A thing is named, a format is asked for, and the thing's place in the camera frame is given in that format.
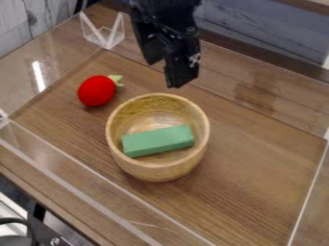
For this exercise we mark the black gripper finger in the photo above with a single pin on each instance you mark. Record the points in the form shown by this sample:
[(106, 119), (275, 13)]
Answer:
[(183, 58), (148, 41)]

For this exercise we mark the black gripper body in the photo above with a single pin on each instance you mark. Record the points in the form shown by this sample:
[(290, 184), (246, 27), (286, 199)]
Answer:
[(167, 16)]

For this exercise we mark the green rectangular block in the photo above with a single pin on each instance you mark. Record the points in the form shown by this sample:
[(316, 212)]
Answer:
[(159, 141)]

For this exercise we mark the light wooden bowl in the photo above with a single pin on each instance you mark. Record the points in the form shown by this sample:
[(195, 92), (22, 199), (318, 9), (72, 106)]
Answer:
[(149, 112)]

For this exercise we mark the red plush strawberry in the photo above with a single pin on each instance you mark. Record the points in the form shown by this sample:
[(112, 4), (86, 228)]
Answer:
[(97, 90)]

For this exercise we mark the clear acrylic corner bracket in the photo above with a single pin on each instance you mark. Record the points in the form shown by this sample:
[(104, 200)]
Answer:
[(105, 37)]

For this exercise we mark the clear acrylic tray wall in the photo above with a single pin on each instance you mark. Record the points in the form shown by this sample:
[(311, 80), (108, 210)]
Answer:
[(104, 211)]

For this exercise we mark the black table leg frame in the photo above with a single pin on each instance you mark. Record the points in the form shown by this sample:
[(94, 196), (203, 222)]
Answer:
[(48, 237)]

